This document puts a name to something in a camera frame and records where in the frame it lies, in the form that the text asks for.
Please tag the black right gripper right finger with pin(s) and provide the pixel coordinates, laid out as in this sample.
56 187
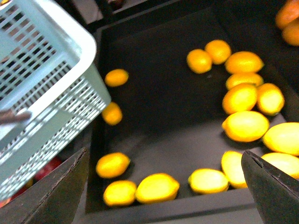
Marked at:
275 193

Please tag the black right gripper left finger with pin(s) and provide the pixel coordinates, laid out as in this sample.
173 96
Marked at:
52 200

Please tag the light blue plastic basket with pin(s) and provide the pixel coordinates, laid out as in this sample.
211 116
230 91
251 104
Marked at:
46 70

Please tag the yellow lemon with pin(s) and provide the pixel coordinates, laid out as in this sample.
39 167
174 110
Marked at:
232 168
112 165
156 188
270 99
208 181
112 114
243 61
239 78
219 51
199 61
242 97
246 126
283 138
285 162
116 77
120 193

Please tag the black lemon tray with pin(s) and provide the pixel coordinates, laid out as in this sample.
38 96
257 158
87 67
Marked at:
171 116

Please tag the red apple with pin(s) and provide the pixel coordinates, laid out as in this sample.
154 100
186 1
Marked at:
47 169

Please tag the orange fruit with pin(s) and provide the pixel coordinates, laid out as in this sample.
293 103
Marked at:
290 34
287 13

